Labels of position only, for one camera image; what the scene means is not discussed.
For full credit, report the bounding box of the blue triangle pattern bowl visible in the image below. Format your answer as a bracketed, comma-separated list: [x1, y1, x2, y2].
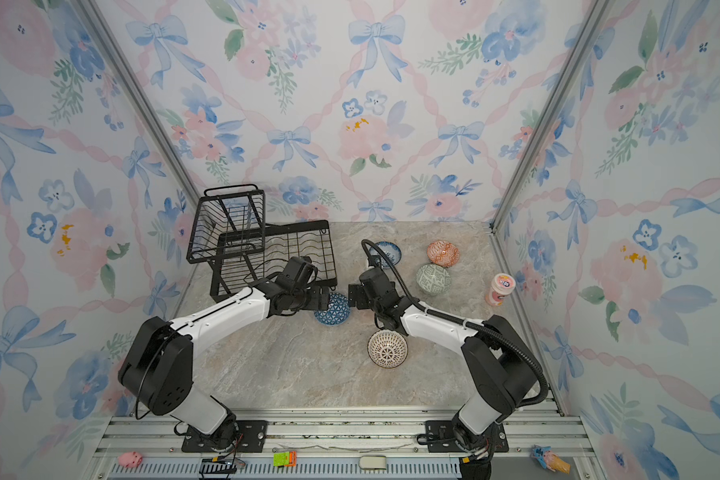
[314, 292, 351, 326]

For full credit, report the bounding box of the black wire dish rack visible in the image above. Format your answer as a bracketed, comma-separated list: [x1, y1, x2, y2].
[186, 184, 338, 302]

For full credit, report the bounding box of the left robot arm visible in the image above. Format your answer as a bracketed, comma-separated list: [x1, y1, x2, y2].
[118, 257, 330, 452]

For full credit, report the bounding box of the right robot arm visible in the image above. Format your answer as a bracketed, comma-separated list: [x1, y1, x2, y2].
[348, 267, 549, 451]

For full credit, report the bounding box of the blue floral bowl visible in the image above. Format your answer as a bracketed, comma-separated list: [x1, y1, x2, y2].
[369, 241, 402, 269]

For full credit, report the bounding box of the white brown lattice bowl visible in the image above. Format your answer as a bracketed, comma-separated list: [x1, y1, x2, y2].
[367, 330, 408, 369]

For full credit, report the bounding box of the green patterned bowl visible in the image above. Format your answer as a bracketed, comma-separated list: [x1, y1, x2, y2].
[416, 263, 452, 295]

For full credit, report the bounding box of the red patterned bowl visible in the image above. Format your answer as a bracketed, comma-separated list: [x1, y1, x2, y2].
[427, 240, 460, 268]

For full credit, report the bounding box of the pink yogurt cup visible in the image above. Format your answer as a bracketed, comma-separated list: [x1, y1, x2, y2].
[485, 273, 516, 307]

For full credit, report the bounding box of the green orange small block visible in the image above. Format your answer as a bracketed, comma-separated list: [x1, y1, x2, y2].
[273, 451, 297, 468]

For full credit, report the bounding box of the white small eraser block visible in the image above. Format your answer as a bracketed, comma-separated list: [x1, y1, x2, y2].
[358, 455, 387, 470]

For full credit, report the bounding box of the pink toy pig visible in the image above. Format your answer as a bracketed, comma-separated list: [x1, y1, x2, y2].
[117, 451, 143, 469]

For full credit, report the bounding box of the ice cream cone toy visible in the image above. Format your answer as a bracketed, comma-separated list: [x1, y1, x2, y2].
[531, 445, 571, 474]

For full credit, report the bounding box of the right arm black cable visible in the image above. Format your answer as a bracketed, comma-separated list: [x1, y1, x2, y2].
[361, 238, 549, 409]

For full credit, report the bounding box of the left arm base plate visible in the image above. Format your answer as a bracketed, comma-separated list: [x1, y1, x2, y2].
[181, 420, 269, 454]

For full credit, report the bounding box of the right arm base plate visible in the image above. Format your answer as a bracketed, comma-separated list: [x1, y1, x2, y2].
[417, 420, 509, 454]

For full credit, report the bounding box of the aluminium front rail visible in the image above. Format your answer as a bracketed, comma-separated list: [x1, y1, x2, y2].
[83, 400, 605, 479]

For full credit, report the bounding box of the aluminium corner post left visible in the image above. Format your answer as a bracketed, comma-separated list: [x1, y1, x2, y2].
[72, 0, 200, 209]

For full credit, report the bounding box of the aluminium corner post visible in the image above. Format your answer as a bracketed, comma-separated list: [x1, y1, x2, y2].
[72, 0, 200, 209]
[490, 0, 613, 236]

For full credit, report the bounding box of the aluminium corner post right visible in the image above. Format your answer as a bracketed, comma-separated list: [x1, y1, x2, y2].
[490, 0, 613, 236]

